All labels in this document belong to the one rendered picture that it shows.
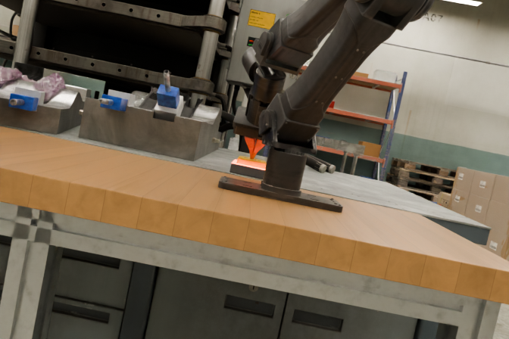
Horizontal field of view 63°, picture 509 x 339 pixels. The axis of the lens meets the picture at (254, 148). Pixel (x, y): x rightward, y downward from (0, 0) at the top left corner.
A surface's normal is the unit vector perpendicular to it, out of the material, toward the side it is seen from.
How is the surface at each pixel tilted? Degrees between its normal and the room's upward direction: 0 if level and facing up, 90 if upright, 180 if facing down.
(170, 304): 90
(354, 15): 92
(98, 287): 90
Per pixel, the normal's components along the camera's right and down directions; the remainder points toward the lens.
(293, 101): -0.76, -0.26
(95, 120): -0.02, 0.05
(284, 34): -0.88, -0.11
